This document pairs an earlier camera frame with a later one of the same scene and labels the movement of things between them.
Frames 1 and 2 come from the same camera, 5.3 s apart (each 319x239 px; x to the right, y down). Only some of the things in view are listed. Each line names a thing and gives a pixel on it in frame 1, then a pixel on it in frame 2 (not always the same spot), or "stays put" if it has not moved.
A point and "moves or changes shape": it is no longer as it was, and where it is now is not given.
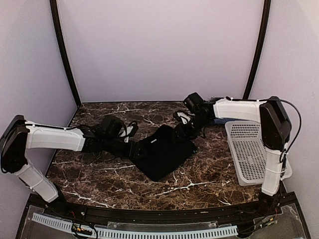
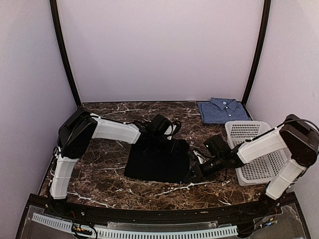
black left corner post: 55,13 stays put
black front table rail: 243,212 stays put
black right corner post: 266,17 stays put
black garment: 162,152 moves or changes shape
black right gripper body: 191,131 → 200,175
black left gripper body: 132,150 → 171,148
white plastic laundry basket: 248,153 stays put
